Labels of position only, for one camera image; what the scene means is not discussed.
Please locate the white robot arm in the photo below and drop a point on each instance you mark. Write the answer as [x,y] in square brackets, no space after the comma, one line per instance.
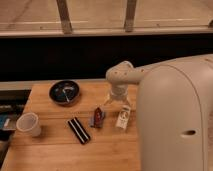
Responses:
[173,103]

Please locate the red blue small toy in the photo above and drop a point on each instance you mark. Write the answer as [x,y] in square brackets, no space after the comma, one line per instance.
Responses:
[97,119]

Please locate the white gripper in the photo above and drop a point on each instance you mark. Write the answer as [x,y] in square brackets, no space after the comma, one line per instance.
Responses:
[118,92]

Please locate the dark blue bowl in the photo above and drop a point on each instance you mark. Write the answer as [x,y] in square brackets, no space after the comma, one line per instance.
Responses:
[64,92]

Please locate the black striped eraser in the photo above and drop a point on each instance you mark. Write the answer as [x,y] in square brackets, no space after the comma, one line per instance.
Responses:
[79,130]

